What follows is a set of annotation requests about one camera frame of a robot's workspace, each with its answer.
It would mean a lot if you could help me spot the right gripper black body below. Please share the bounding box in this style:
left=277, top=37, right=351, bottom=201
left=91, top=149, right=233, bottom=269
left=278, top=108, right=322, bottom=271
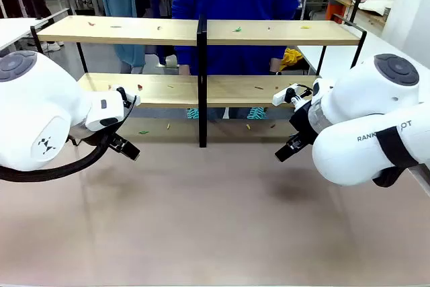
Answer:
left=288, top=100, right=319, bottom=144

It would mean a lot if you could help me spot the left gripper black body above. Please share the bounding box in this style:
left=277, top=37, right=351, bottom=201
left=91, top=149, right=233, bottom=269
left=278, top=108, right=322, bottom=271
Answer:
left=99, top=130, right=118, bottom=149

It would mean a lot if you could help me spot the yellow cloth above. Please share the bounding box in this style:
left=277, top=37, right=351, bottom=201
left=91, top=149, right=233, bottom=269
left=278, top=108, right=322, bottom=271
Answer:
left=280, top=48, right=306, bottom=73

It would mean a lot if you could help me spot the large white table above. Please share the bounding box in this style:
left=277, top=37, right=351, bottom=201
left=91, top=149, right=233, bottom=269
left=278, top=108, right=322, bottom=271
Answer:
left=295, top=33, right=430, bottom=78

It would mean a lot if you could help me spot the orange object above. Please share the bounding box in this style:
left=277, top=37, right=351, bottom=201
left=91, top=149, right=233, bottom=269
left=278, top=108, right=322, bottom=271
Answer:
left=325, top=3, right=347, bottom=24

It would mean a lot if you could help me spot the white side table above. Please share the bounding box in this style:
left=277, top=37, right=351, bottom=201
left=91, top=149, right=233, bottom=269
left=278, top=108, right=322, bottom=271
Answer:
left=0, top=17, right=50, bottom=51

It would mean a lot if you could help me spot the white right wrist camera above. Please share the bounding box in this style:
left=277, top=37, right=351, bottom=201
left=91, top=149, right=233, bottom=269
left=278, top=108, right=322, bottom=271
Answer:
left=271, top=83, right=302, bottom=106

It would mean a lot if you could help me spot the thin black camera cable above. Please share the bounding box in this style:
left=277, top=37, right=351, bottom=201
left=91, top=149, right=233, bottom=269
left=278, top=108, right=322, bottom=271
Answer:
left=295, top=83, right=315, bottom=98

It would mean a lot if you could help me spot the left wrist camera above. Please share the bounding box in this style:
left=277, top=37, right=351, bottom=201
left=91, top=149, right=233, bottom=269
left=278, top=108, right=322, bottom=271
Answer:
left=112, top=85, right=132, bottom=108

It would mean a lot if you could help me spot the black cable sleeve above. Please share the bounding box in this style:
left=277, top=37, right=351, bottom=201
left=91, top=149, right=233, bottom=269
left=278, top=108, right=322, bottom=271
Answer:
left=0, top=93, right=141, bottom=183

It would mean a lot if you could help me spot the two-tier wooden shelf black frame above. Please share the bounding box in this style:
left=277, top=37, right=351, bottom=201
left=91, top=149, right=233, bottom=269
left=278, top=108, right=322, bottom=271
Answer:
left=30, top=13, right=368, bottom=149

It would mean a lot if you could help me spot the black strap on arm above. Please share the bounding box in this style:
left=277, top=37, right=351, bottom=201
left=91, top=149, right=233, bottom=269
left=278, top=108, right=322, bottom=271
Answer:
left=372, top=125, right=425, bottom=189

